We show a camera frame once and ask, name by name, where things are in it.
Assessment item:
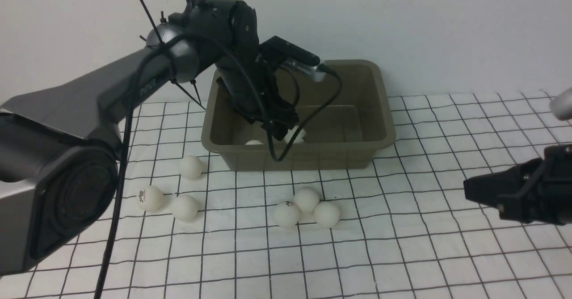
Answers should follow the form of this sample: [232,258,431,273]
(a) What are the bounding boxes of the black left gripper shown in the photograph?
[216,44,299,141]

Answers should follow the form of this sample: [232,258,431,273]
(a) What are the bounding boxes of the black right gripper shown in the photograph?
[463,144,572,224]

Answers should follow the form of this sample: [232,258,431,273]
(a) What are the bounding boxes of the white ball cluster top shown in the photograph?
[284,127,307,144]

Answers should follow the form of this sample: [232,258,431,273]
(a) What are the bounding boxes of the white ball cluster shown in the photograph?
[245,139,263,145]
[284,127,307,144]
[170,195,200,223]

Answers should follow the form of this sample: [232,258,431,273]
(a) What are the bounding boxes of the white ball cluster bottom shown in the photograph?
[245,139,263,145]

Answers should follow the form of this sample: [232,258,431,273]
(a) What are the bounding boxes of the white ball with logo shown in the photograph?
[137,185,164,213]

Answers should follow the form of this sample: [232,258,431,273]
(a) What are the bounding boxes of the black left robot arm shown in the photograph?
[0,0,299,275]

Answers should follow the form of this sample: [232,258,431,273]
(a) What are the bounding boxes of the olive green plastic bin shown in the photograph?
[202,59,396,172]

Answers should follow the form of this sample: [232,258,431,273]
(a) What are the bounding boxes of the white black-grid tablecloth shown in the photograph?
[0,91,572,299]

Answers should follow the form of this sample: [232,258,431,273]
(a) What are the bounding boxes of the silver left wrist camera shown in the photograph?
[259,36,326,82]

